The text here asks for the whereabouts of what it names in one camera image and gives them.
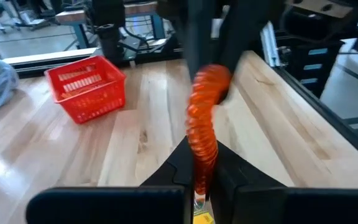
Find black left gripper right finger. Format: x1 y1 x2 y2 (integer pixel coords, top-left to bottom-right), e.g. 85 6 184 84
209 139 358 224

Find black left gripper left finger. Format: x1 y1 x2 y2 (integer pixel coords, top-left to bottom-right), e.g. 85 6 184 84
25 136 195 224

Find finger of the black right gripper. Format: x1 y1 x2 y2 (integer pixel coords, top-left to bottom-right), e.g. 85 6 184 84
181 0 213 80
218 0 262 102

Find yellow green crayon box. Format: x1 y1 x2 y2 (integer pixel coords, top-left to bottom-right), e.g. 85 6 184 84
193 211 214 224

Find orange coil wristband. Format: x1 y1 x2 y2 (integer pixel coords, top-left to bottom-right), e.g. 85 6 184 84
185 63 233 212

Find red plastic basket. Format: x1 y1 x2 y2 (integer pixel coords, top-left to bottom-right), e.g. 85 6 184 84
44 55 127 124

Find wooden workbench blue legs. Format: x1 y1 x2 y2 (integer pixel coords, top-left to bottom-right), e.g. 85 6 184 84
54 1 167 50

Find silver metal bracket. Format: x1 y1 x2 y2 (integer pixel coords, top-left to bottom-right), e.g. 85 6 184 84
259 21 282 68

